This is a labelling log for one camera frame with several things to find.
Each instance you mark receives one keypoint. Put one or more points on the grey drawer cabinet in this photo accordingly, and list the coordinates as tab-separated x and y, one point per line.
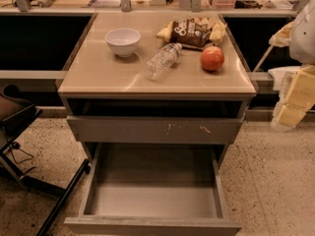
100	83

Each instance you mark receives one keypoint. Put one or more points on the open grey lower drawer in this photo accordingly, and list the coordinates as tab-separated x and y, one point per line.
154	190

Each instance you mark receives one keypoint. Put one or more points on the brown chip bag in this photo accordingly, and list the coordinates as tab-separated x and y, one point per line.
196	33

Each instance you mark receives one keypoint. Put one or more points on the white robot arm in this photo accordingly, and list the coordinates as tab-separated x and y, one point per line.
302	36

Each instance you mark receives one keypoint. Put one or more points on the black office chair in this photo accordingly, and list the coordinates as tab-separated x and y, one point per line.
35	183

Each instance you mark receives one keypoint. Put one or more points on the clear plastic water bottle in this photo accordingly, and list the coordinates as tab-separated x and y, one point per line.
160	64

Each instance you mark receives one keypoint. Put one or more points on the white ceramic bowl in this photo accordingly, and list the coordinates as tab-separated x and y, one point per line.
123	42

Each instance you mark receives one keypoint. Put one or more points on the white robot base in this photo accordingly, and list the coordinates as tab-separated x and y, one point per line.
278	74

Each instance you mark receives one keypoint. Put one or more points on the red apple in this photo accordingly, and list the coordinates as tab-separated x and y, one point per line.
212	58

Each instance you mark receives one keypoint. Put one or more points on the closed grey upper drawer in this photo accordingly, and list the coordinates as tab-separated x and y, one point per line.
154	130

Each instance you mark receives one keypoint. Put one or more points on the white stick with black tip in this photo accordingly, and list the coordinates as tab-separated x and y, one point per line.
263	58

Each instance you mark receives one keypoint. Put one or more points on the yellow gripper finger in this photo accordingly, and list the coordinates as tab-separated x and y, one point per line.
297	97
282	37

